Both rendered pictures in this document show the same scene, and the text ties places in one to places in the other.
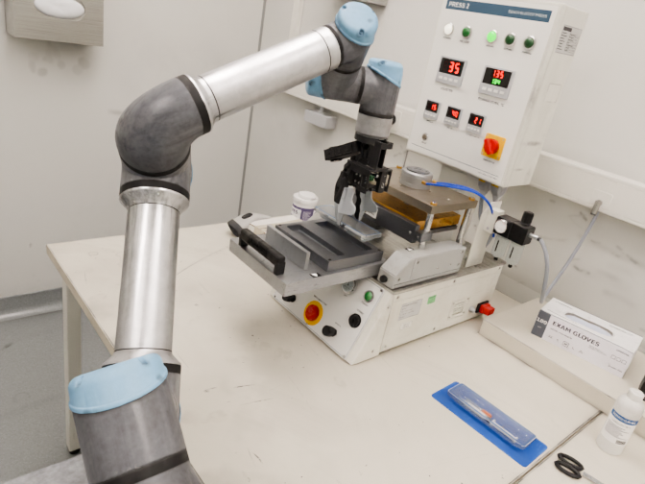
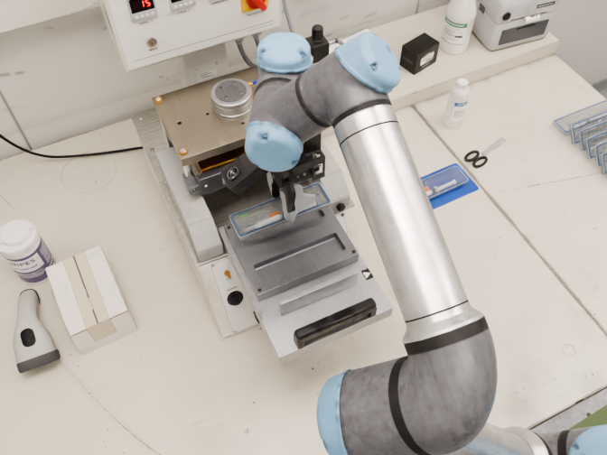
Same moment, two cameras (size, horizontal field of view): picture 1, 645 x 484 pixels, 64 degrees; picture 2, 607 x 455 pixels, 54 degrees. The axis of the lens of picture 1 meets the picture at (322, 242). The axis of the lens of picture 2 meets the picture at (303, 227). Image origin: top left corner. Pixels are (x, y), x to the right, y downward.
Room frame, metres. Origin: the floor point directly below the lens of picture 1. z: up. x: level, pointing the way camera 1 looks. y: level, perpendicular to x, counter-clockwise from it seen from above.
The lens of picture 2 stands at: (0.87, 0.57, 1.91)
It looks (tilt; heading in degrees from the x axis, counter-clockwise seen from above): 55 degrees down; 289
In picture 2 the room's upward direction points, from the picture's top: 1 degrees counter-clockwise
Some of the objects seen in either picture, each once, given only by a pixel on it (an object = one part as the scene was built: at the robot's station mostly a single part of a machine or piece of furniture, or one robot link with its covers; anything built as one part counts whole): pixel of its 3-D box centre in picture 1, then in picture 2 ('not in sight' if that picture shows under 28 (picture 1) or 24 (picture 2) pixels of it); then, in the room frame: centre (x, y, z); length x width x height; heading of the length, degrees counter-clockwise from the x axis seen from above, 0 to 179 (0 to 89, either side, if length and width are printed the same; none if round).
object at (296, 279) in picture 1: (311, 249); (301, 265); (1.06, 0.02, 0.97); 0.30 x 0.22 x 0.08; 133
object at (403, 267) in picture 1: (421, 263); (314, 159); (1.12, -0.24, 0.96); 0.26 x 0.05 x 0.07; 133
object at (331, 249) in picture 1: (327, 242); (290, 243); (1.10, -0.01, 0.98); 0.20 x 0.17 x 0.03; 43
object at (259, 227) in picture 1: (280, 238); (91, 299); (1.50, 0.13, 0.80); 0.19 x 0.13 x 0.09; 134
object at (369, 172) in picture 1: (368, 163); (293, 150); (1.11, -0.06, 1.18); 0.09 x 0.08 x 0.12; 43
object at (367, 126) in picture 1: (374, 125); not in sight; (1.11, -0.06, 1.26); 0.08 x 0.08 x 0.05
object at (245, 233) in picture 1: (261, 250); (335, 322); (0.97, 0.12, 0.99); 0.15 x 0.02 x 0.04; 43
